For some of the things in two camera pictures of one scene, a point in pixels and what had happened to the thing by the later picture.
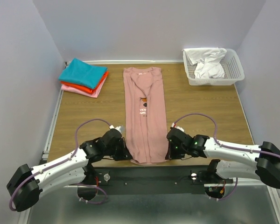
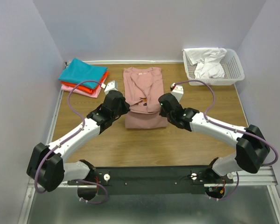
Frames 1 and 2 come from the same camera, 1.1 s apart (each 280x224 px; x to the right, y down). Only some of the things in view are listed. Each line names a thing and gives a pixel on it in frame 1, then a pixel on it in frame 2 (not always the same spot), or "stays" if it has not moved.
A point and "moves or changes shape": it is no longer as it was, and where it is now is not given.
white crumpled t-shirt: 208,59 stays
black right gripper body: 173,151 → 163,107
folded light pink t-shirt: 70,89 stays
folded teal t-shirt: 82,73 stays
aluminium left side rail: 45,153 stays
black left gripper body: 122,152 → 125,106
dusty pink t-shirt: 144,115 moves or changes shape
